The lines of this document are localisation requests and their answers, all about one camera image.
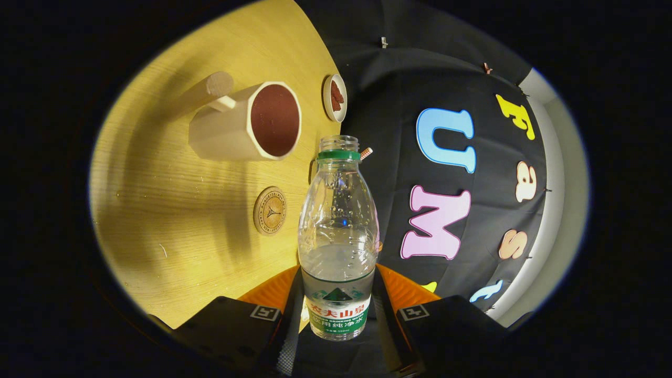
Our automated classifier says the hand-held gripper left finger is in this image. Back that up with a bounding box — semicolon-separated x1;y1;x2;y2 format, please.
149;265;305;376

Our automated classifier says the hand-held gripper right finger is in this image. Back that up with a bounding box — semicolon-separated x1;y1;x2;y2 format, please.
372;264;533;376

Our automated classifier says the clear plastic juice bottle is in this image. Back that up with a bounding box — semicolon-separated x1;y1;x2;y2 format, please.
297;135;380;342

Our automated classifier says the round wooden coaster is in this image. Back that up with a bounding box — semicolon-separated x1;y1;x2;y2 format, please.
253;186;288;236

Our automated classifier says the beige cup with wooden handle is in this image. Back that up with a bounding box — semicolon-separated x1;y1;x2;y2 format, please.
167;71;303;162

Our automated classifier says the wooden table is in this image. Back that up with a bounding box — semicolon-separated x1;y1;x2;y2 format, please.
89;0;344;329

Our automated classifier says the small white plate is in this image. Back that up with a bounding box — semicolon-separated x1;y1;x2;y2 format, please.
322;73;348;123

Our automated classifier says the black backdrop cloth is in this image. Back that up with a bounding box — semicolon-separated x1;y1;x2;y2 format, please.
294;0;549;316

